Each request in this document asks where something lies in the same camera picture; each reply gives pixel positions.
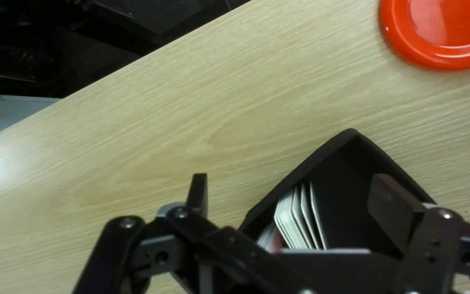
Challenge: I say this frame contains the orange plastic plate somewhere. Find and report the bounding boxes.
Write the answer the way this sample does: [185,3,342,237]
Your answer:
[379,0,470,72]

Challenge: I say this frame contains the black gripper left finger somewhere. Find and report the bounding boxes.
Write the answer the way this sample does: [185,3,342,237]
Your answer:
[74,171,316,294]

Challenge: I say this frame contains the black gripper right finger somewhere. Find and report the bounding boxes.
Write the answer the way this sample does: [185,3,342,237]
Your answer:
[368,173,470,294]

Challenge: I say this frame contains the white stacked plates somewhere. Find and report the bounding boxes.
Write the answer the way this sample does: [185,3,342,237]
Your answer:
[273,189,303,251]

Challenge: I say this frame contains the black bookcase box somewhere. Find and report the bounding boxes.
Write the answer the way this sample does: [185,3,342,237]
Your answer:
[239,127,438,258]

